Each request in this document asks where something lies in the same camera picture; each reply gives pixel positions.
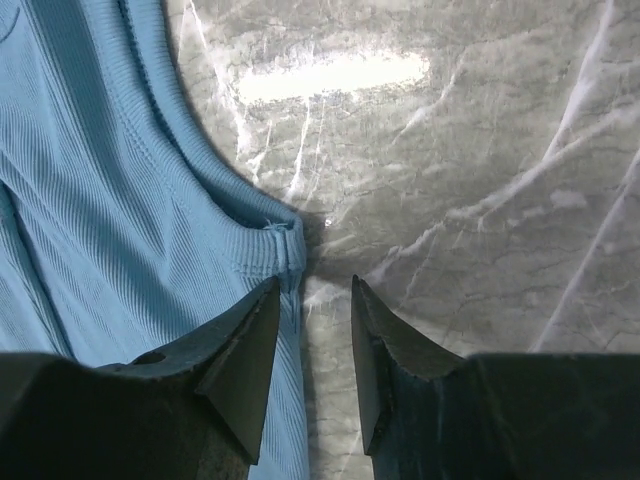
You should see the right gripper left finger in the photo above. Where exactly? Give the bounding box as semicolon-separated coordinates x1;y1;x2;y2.
1;278;280;480

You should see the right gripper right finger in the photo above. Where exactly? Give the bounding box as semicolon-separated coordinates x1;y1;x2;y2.
351;278;639;479

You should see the teal tank top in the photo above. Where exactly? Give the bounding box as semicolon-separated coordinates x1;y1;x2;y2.
1;1;309;479

